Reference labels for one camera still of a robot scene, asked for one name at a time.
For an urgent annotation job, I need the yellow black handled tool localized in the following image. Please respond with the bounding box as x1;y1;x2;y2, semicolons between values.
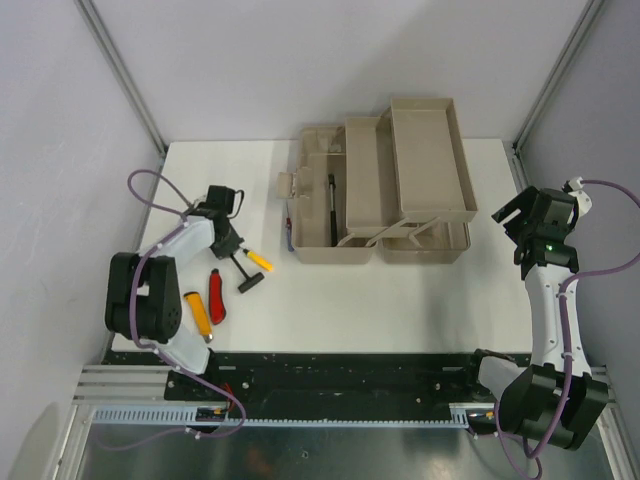
241;248;273;272

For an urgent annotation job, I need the black pen tool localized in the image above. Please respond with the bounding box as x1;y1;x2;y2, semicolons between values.
328;174;338;247

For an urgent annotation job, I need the black T-handle wrench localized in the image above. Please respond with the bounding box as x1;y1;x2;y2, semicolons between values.
230;256;264;294

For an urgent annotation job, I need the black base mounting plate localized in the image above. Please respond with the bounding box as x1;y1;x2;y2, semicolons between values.
102;352;591;416

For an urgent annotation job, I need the right aluminium frame post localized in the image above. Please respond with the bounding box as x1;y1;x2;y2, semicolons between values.
514;0;609;151

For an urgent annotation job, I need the left aluminium frame post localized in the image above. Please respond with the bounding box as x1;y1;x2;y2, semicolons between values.
72;0;169;156

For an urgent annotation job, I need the red handled tool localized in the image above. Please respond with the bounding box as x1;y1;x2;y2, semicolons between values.
209;268;227;325

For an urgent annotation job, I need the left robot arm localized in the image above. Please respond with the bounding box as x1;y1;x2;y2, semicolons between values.
105;185;244;400

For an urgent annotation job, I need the translucent brown plastic toolbox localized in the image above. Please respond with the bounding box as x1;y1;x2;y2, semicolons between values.
277;97;478;265

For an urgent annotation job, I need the white slotted cable duct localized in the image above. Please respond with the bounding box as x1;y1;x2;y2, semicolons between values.
92;403;494;429

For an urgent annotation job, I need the aluminium frame post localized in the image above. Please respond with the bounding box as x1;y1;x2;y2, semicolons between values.
514;0;609;151
72;0;169;156

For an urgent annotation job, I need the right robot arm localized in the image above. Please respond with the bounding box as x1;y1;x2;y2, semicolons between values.
461;183;609;450

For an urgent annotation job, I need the aluminium front rail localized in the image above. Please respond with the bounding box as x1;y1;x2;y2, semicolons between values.
72;365;614;405

